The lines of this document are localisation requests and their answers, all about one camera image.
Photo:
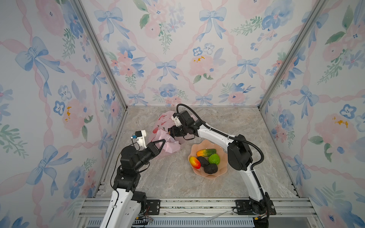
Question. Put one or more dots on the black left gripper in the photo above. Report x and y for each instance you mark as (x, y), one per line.
(153, 151)

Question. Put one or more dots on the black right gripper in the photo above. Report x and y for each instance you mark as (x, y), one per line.
(172, 131)

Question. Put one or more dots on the pink plastic bag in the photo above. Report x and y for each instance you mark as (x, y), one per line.
(160, 131)

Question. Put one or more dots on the red yellow mango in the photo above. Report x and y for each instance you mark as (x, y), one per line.
(194, 162)

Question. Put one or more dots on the green apple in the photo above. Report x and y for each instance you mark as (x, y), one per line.
(214, 159)

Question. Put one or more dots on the dark avocado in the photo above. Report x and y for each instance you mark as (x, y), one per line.
(211, 168)

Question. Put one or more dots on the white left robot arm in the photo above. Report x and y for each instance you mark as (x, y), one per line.
(127, 204)

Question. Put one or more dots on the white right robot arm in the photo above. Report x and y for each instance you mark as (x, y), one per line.
(243, 156)

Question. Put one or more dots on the orange green papaya fruit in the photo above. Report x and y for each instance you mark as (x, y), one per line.
(206, 152)

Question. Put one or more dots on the dark oval fruit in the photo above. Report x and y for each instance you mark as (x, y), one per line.
(203, 161)

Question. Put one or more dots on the pink scalloped fruit plate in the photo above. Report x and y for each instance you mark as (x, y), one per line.
(222, 167)

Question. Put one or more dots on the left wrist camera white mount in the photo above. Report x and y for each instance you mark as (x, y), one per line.
(139, 138)

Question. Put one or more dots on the aluminium corner post left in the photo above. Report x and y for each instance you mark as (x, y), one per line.
(81, 13)

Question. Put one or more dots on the aluminium corner post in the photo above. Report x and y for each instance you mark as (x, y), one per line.
(303, 33)
(81, 13)

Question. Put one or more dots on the aluminium corner post right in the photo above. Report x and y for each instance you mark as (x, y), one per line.
(303, 33)

